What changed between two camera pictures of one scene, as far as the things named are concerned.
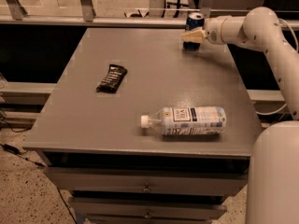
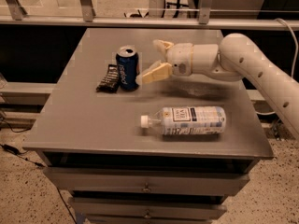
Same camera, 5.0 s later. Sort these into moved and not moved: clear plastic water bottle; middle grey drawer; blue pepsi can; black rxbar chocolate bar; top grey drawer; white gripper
Moved: blue pepsi can; white gripper
Not moved: middle grey drawer; black rxbar chocolate bar; top grey drawer; clear plastic water bottle
